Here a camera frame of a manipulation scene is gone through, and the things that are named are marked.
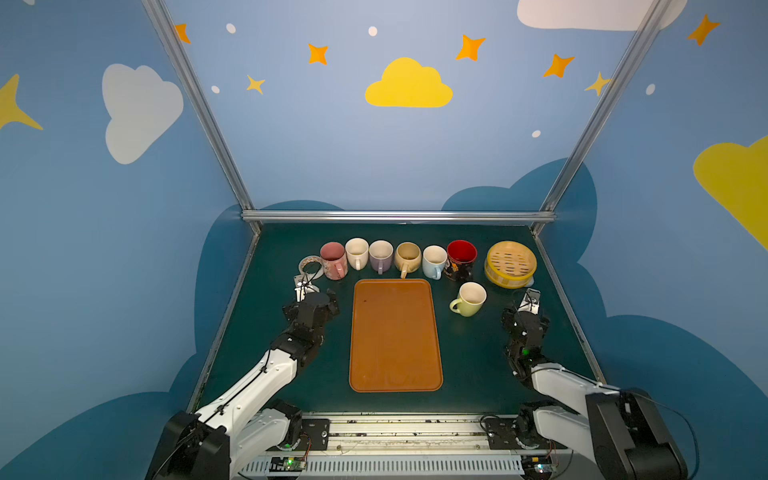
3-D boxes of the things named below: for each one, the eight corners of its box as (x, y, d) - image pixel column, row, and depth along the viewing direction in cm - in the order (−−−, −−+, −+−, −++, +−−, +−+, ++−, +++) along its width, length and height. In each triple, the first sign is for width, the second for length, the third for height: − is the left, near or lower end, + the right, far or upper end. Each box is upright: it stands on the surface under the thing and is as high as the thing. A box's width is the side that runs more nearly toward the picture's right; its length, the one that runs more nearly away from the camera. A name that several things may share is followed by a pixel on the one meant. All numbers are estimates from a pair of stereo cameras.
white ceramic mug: (346, 277, 108) (343, 261, 100) (348, 254, 114) (346, 238, 107) (367, 277, 108) (366, 261, 100) (368, 255, 115) (367, 238, 107)
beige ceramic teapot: (394, 281, 107) (395, 268, 100) (394, 256, 114) (395, 242, 107) (420, 282, 107) (423, 268, 100) (418, 256, 114) (420, 242, 108)
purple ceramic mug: (368, 279, 107) (367, 265, 100) (369, 254, 114) (368, 240, 108) (393, 279, 107) (393, 265, 100) (392, 255, 114) (393, 240, 108)
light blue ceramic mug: (422, 285, 104) (425, 270, 97) (420, 260, 111) (423, 245, 104) (445, 285, 104) (450, 271, 97) (441, 260, 111) (445, 245, 105)
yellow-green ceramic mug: (448, 316, 97) (453, 303, 90) (445, 295, 102) (449, 282, 95) (482, 316, 97) (489, 304, 90) (477, 295, 102) (484, 282, 95)
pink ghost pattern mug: (322, 288, 105) (316, 269, 96) (326, 262, 113) (321, 241, 103) (345, 289, 105) (342, 269, 96) (348, 262, 113) (345, 241, 103)
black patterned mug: (446, 288, 106) (452, 268, 97) (442, 260, 114) (447, 240, 105) (473, 288, 106) (482, 268, 97) (467, 261, 114) (474, 240, 105)
